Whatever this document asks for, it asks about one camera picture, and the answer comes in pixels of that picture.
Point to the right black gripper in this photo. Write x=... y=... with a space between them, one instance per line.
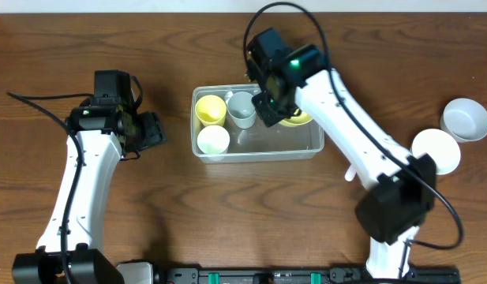
x=267 y=109

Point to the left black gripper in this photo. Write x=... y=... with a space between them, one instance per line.
x=151 y=130

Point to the yellow plastic bowl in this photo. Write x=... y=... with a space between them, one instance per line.
x=299 y=118

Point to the grey plastic cup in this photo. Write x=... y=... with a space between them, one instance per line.
x=241 y=109

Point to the clear plastic container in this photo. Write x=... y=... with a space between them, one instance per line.
x=257 y=143

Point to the yellow plastic cup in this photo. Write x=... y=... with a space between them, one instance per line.
x=211 y=110

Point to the white plastic cup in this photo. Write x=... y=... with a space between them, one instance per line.
x=213 y=139

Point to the white plastic bowl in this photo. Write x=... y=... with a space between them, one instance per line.
x=440 y=146

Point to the grey plastic bowl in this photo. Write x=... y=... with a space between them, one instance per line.
x=465 y=120

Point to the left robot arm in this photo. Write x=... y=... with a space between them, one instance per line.
x=72 y=243

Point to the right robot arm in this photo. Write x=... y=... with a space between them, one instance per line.
x=401 y=188

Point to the white plastic fork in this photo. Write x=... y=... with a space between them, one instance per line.
x=350 y=173

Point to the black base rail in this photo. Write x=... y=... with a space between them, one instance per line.
x=282 y=276

